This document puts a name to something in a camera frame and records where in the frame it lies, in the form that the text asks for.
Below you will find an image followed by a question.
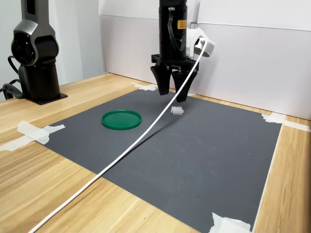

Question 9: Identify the small white plastic terminal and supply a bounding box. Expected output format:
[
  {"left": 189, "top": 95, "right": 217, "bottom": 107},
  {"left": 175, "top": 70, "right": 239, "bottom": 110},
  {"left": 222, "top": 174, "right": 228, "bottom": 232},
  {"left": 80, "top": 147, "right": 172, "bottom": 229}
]
[{"left": 170, "top": 106, "right": 185, "bottom": 116}]

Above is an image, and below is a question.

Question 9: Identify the round green lid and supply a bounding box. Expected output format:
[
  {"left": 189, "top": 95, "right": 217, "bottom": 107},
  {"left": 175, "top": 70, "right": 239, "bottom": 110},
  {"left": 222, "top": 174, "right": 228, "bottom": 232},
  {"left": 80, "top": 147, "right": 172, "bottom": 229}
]
[{"left": 101, "top": 109, "right": 142, "bottom": 131}]

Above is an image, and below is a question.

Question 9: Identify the white partition panel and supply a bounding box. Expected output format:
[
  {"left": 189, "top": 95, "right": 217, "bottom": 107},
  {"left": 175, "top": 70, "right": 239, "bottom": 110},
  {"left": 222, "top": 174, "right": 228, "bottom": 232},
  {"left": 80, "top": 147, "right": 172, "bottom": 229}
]
[
  {"left": 189, "top": 22, "right": 311, "bottom": 121},
  {"left": 99, "top": 14, "right": 192, "bottom": 92}
]

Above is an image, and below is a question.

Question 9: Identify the dark grey mat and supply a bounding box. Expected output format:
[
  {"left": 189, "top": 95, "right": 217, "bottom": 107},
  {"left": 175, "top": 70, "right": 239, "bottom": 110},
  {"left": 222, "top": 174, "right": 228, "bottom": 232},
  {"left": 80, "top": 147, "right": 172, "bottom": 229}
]
[{"left": 36, "top": 87, "right": 283, "bottom": 233}]

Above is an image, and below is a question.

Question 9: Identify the white camera box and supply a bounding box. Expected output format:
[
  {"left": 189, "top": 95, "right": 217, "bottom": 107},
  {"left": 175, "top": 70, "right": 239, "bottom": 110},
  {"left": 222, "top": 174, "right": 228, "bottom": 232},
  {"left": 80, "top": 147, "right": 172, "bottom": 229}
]
[{"left": 186, "top": 27, "right": 216, "bottom": 58}]

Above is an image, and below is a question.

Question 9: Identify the white camera cable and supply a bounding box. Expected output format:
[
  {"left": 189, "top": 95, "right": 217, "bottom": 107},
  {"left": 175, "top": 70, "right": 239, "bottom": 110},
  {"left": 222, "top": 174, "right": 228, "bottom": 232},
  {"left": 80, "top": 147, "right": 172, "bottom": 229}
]
[{"left": 28, "top": 37, "right": 208, "bottom": 233}]

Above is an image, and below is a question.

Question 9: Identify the black braided cable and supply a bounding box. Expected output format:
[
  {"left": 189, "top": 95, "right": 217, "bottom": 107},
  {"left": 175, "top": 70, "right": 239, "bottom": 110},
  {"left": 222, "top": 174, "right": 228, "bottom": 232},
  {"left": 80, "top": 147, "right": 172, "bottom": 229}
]
[{"left": 0, "top": 55, "right": 25, "bottom": 101}]

